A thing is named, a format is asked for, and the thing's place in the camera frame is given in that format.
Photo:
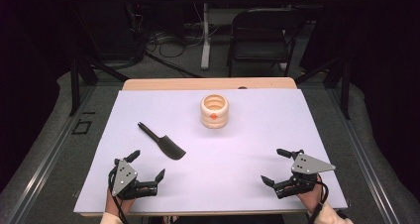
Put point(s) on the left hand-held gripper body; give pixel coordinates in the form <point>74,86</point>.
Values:
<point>123,179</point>

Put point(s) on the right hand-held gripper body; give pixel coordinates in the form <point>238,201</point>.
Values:
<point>308,166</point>

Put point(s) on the black spatula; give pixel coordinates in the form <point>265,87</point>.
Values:
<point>165,144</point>

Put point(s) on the cream ribbed utensil holder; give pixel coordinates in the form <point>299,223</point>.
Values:
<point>214,113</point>

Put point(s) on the person's left hand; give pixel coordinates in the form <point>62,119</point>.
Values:
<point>117,206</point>

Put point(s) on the person's right hand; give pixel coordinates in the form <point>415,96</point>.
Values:
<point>313,197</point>

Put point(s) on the white table mat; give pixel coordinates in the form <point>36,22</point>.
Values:
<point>211,164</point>

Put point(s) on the black metal stand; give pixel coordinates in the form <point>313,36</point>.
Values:
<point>345,88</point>
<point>75,85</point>

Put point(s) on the wooden table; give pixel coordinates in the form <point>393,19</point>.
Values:
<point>185,84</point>

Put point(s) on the black folding chair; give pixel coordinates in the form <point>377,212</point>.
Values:
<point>261,50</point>

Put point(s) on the dark equipment cabinet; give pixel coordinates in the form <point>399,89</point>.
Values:
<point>109,32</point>

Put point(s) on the white table leg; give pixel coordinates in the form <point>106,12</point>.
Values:
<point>206,45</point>

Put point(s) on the grey metal floor rail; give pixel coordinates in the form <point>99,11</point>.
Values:
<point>366,164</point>
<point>49,158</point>

